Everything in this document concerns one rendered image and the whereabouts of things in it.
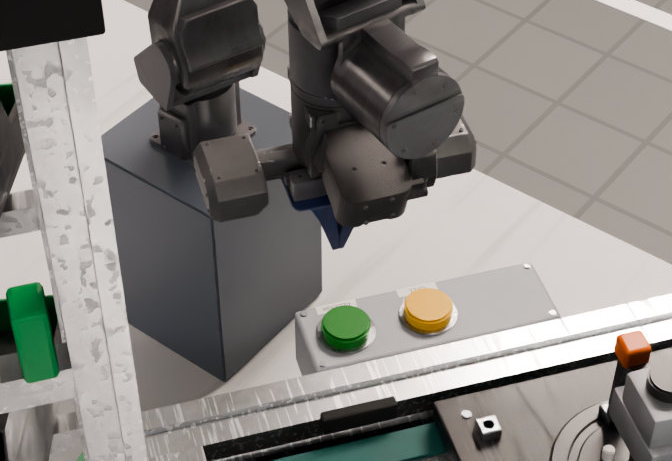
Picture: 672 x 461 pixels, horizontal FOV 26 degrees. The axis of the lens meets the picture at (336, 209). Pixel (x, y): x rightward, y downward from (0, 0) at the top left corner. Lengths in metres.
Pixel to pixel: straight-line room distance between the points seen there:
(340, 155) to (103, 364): 0.45
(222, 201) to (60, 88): 0.55
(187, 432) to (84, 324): 0.66
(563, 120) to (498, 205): 1.48
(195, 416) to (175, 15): 0.30
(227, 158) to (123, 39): 0.71
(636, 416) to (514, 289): 0.25
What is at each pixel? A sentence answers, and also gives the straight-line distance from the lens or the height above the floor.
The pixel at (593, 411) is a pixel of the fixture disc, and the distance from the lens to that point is 1.11.
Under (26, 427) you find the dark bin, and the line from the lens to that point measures 0.67.
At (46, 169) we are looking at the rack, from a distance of 0.43.
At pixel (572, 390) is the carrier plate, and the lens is 1.14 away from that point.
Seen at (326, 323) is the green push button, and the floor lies 0.97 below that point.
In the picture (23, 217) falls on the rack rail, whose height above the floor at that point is 1.39.
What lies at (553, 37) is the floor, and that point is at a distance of 3.13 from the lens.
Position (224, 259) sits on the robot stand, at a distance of 1.18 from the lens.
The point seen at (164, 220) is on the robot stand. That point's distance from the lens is 1.19.
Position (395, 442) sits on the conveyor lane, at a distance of 1.13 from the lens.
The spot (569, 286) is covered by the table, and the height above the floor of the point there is 0.86.
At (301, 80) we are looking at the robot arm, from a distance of 0.93.
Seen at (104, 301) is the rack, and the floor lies 1.50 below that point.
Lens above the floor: 1.84
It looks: 43 degrees down
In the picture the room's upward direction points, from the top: straight up
